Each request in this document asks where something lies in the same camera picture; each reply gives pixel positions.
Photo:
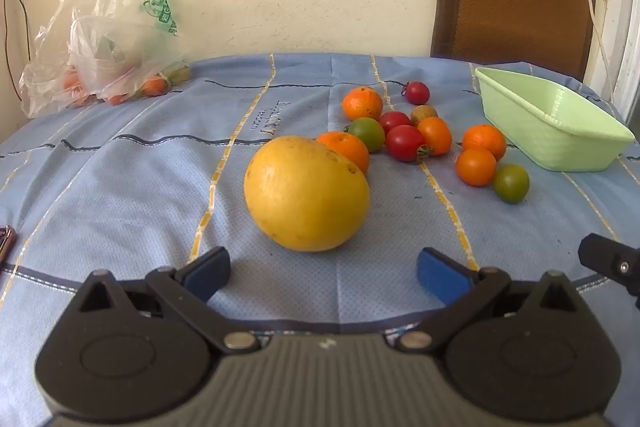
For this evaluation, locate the orange tangerine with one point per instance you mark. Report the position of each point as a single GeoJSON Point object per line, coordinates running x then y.
{"type": "Point", "coordinates": [349, 146]}
{"type": "Point", "coordinates": [487, 137]}
{"type": "Point", "coordinates": [362, 102]}

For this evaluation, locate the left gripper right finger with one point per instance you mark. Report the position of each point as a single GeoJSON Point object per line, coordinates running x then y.
{"type": "Point", "coordinates": [466, 294]}

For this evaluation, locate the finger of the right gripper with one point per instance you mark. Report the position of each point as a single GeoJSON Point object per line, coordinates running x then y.
{"type": "Point", "coordinates": [614, 261]}

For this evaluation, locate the small orange tomato middle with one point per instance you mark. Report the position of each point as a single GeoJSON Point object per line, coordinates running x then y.
{"type": "Point", "coordinates": [436, 135]}

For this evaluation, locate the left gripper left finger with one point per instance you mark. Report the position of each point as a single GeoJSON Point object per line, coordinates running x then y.
{"type": "Point", "coordinates": [183, 295]}

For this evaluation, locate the brown kiwi fruit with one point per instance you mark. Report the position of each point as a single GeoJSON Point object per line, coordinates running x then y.
{"type": "Point", "coordinates": [422, 112]}

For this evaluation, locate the red tomato front middle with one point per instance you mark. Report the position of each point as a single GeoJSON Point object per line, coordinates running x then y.
{"type": "Point", "coordinates": [406, 143]}

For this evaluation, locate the light green plastic basket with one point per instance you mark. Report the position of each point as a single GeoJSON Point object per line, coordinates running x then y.
{"type": "Point", "coordinates": [554, 126]}

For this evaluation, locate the red tomato far back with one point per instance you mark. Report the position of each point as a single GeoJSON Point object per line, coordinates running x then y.
{"type": "Point", "coordinates": [416, 92]}

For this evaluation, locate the white framed glass door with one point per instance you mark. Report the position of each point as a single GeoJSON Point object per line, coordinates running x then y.
{"type": "Point", "coordinates": [623, 22]}

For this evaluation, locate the dark object at left edge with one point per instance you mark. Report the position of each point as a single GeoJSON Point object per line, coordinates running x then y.
{"type": "Point", "coordinates": [7, 240]}

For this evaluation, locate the orange fruit in bag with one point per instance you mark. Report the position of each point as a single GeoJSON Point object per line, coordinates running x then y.
{"type": "Point", "coordinates": [154, 86]}

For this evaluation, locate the red tomato back middle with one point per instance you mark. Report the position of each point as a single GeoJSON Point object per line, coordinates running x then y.
{"type": "Point", "coordinates": [393, 119]}

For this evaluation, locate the orange tomato right front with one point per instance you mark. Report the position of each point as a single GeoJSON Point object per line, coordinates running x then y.
{"type": "Point", "coordinates": [476, 166]}

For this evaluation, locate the clear plastic bag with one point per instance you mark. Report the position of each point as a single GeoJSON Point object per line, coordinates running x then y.
{"type": "Point", "coordinates": [102, 51]}

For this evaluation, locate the green tomato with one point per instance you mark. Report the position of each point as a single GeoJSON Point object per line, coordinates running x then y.
{"type": "Point", "coordinates": [369, 132]}
{"type": "Point", "coordinates": [511, 183]}

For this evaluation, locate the large yellow grapefruit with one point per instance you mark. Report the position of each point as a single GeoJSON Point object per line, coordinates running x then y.
{"type": "Point", "coordinates": [304, 196]}

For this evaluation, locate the red tomato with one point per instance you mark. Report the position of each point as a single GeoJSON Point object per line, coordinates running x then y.
{"type": "Point", "coordinates": [416, 92]}
{"type": "Point", "coordinates": [406, 143]}
{"type": "Point", "coordinates": [393, 119]}

